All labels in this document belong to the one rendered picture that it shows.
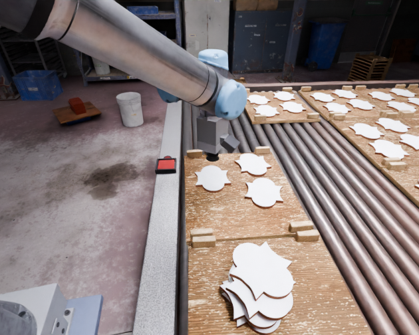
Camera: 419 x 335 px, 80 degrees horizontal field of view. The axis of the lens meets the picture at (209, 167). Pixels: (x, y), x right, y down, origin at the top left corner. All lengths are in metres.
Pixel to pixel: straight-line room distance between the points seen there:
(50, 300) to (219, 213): 0.43
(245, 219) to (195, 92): 0.41
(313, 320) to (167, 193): 0.53
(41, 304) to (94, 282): 1.21
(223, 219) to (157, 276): 0.23
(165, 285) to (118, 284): 1.14
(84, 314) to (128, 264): 1.14
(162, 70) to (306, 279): 0.53
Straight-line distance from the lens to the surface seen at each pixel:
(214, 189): 0.80
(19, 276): 2.08
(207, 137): 0.72
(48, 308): 0.62
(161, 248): 0.70
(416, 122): 1.59
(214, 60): 0.64
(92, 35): 0.36
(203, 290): 0.60
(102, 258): 1.92
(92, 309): 0.71
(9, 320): 0.57
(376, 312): 0.70
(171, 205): 0.80
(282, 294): 0.54
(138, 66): 0.39
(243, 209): 0.76
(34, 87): 4.85
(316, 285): 0.66
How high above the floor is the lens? 1.47
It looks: 36 degrees down
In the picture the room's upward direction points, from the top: straight up
